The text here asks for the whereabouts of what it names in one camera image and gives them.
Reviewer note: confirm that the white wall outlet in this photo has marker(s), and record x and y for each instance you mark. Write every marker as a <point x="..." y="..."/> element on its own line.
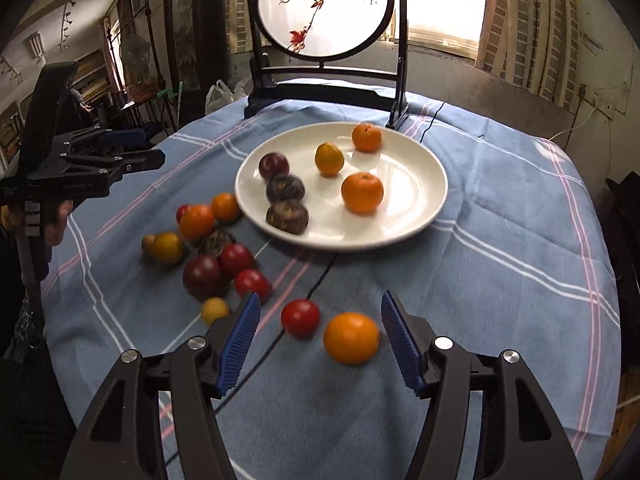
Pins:
<point x="606" y="109"/>

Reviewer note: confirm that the green plastic object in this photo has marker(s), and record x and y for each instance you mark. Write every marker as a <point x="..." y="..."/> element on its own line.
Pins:
<point x="167" y="94"/>

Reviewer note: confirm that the small red tomato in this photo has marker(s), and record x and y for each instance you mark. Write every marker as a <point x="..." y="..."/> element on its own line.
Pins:
<point x="181" y="212"/>

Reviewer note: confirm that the smooth orange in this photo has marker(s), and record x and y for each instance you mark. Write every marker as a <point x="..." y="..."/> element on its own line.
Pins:
<point x="351" y="337"/>

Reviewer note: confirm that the black cabinet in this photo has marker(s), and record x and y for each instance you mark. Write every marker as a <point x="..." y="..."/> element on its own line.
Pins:
<point x="625" y="210"/>

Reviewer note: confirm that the small yellow fruit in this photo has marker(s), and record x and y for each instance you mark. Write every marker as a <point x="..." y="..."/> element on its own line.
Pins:
<point x="215" y="310"/>

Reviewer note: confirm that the bright window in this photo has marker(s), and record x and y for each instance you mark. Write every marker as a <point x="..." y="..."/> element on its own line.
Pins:
<point x="445" y="5"/>

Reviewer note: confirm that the person's dark clothing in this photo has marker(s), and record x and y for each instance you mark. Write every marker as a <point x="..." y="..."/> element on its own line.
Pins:
<point x="30" y="410"/>

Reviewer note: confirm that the orange tangerine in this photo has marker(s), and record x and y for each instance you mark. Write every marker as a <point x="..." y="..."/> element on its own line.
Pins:
<point x="196" y="221"/>
<point x="225" y="207"/>

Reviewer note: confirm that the person's left hand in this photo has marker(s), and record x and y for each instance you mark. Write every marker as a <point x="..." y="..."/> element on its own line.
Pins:
<point x="60" y="220"/>

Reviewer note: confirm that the small tan longan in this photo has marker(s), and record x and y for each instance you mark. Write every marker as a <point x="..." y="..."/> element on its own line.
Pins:
<point x="147" y="243"/>

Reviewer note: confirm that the brick pattern curtain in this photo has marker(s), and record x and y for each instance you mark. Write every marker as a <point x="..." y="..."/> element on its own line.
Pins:
<point x="237" y="10"/>
<point x="525" y="35"/>

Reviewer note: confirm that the yellow-green citrus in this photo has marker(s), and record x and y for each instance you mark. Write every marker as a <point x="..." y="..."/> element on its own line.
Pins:
<point x="328" y="158"/>

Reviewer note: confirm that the dark framed painting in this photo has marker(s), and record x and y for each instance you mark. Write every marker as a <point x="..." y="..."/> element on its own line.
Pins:
<point x="182" y="35"/>

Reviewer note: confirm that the white plastic bag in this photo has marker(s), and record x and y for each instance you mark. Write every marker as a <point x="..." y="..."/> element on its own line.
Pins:
<point x="222" y="95"/>

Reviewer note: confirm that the round bird painting screen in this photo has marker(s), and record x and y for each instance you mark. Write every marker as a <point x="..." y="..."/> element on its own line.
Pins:
<point x="320" y="5"/>

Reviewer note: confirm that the wooden bookshelf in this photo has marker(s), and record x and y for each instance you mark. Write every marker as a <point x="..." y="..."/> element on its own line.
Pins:
<point x="95" y="80"/>

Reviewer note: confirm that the large bumpy mandarin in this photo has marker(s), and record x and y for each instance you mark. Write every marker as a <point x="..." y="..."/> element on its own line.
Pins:
<point x="362" y="191"/>

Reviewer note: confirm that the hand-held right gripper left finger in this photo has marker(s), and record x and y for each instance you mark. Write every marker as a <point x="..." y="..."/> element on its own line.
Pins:
<point x="240" y="345"/>

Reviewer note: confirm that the blue checked tablecloth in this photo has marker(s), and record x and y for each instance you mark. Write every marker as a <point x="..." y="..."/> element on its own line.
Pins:
<point x="500" y="260"/>

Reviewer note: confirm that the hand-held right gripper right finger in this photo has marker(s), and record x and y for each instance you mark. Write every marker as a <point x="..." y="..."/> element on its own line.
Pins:
<point x="400" y="340"/>

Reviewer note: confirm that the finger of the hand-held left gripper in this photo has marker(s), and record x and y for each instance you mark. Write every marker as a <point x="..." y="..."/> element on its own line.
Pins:
<point x="125" y="136"/>
<point x="140" y="160"/>

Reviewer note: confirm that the white round plate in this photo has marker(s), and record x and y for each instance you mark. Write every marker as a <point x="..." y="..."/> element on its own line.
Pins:
<point x="400" y="210"/>

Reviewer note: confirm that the small bumpy mandarin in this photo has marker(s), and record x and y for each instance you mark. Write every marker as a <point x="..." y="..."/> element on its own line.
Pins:
<point x="366" y="137"/>

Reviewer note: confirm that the dark purple plum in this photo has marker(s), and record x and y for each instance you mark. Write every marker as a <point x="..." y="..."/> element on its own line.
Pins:
<point x="205" y="275"/>

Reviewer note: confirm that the dark water chestnut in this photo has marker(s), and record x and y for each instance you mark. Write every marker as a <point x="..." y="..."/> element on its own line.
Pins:
<point x="214" y="241"/>
<point x="285" y="189"/>
<point x="287" y="216"/>

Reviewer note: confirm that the yellow-orange citrus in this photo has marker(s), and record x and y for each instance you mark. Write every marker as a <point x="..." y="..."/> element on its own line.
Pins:
<point x="167" y="247"/>

